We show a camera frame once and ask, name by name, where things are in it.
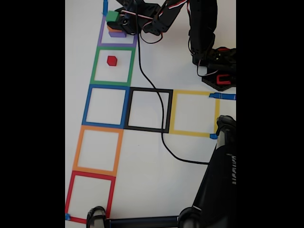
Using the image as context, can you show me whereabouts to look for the green block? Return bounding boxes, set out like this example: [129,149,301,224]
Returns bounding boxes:
[106,10,119,24]

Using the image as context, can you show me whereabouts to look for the purple block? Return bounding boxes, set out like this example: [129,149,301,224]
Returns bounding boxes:
[109,30,127,38]

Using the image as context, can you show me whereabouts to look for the purple square frame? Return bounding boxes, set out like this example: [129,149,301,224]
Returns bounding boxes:
[97,11,141,48]

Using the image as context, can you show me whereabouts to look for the green square frame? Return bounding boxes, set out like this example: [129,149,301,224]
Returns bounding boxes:
[90,46,136,86]

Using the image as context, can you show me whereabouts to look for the black camera cable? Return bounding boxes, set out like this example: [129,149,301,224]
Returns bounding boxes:
[135,11,211,165]

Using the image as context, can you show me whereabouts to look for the black square frame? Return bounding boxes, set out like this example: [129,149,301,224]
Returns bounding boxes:
[123,87,173,133]

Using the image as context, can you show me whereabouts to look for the blue square frame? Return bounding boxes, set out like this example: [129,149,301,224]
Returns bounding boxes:
[82,84,131,129]

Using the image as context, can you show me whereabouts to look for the yellow square frame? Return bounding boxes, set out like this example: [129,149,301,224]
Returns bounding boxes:
[169,89,220,138]

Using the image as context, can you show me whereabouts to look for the orange square frame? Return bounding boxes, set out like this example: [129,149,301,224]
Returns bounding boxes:
[72,125,124,177]

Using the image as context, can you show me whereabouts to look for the red square frame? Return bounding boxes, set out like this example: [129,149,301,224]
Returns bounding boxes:
[65,170,116,225]

